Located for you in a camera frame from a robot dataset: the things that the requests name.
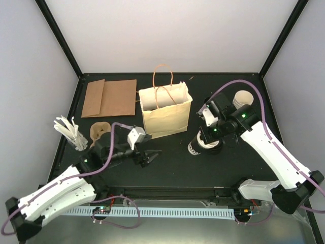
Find brown paper bag with handles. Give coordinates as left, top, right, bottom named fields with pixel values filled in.
left=99, top=79, right=137, bottom=117

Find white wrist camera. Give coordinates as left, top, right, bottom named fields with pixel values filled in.
left=202, top=107, right=218, bottom=127
left=127, top=126, right=146, bottom=150

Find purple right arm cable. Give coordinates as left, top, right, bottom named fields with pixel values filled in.
left=199, top=79, right=325, bottom=226

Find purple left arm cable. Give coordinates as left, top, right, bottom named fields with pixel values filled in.
left=0, top=122, right=141, bottom=235

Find stack of white paper cups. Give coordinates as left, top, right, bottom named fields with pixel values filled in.
left=233, top=90, right=254, bottom=109

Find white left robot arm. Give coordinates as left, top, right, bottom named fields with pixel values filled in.
left=5, top=126, right=161, bottom=242

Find white slotted cable duct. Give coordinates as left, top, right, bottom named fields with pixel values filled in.
left=64, top=206, right=235, bottom=220

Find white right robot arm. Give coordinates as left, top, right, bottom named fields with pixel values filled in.
left=198, top=93, right=324, bottom=215

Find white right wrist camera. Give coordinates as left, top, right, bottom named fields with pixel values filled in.
left=202, top=107, right=218, bottom=127

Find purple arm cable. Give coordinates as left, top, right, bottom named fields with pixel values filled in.
left=0, top=122, right=141, bottom=235
left=199, top=79, right=325, bottom=226

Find flat brown paper bag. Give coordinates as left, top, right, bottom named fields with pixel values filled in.
left=81, top=79, right=105, bottom=118

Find cream paper bag with handles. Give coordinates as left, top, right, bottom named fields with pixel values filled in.
left=138, top=64, right=193, bottom=139

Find white stirrers in holder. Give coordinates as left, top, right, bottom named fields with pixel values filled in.
left=53, top=116, right=88, bottom=151

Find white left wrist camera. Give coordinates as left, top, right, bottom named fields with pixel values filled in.
left=127, top=126, right=146, bottom=150

